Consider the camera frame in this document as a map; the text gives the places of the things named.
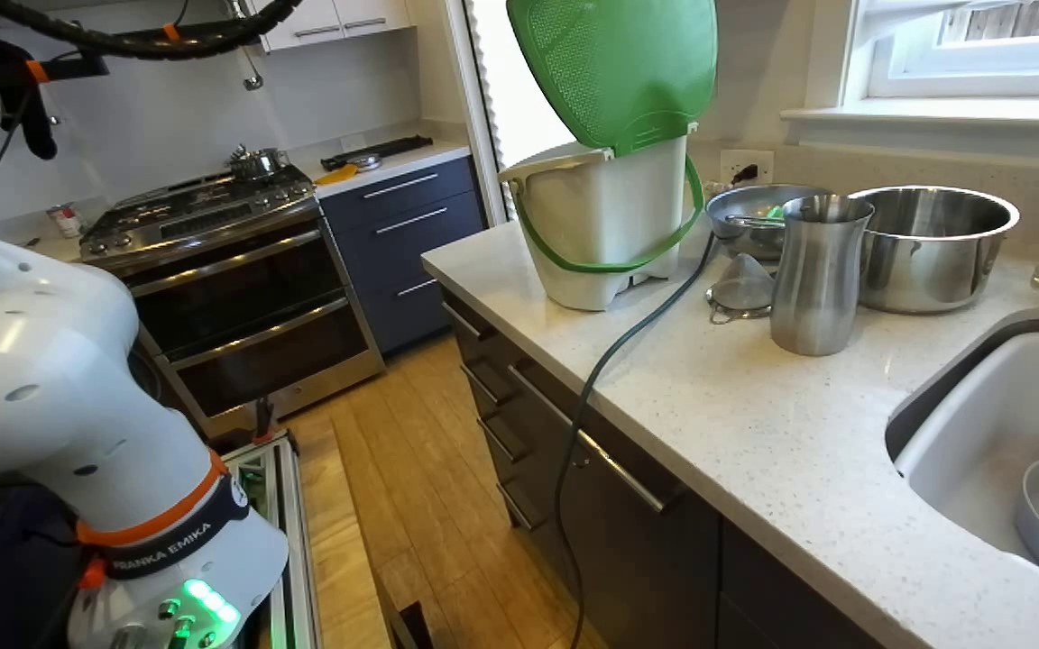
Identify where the white framed window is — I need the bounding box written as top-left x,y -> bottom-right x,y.
837,0 -> 1039,104

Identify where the navy blue drawer cabinet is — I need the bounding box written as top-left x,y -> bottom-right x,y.
315,153 -> 491,357

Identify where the tall stainless steel cup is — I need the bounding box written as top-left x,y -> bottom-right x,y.
769,191 -> 878,361

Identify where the short steel drawer handle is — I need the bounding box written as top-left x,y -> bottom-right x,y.
439,299 -> 489,344

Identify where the white compost bin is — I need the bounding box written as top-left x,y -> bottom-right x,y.
499,135 -> 697,317

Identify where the steel kettle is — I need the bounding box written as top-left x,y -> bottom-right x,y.
228,146 -> 289,186

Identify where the dark green cable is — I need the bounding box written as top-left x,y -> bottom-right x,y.
548,232 -> 722,649

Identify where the long steel drawer handle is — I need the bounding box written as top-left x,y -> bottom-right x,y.
501,357 -> 683,519

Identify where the stainless steel oven range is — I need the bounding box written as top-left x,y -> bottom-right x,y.
77,159 -> 389,442

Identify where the green bin lid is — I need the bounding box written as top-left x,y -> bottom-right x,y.
501,0 -> 722,159

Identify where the small white bottle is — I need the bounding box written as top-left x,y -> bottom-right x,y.
48,202 -> 83,242

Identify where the green bin carry handle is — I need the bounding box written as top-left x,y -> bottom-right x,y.
505,155 -> 711,278

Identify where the white undermount sink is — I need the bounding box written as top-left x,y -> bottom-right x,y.
879,303 -> 1039,607

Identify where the robot stand frame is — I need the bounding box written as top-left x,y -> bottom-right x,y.
225,433 -> 321,649

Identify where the white wall cabinet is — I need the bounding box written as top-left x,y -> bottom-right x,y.
255,0 -> 418,54

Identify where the stainless steel pot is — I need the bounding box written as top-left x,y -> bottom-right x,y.
846,182 -> 1026,317

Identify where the metal mesh strainer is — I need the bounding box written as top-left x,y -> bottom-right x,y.
704,184 -> 806,325

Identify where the black flat tray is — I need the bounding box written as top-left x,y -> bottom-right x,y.
318,135 -> 437,174

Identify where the dark brown counter cabinet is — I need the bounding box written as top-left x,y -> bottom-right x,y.
437,280 -> 895,649

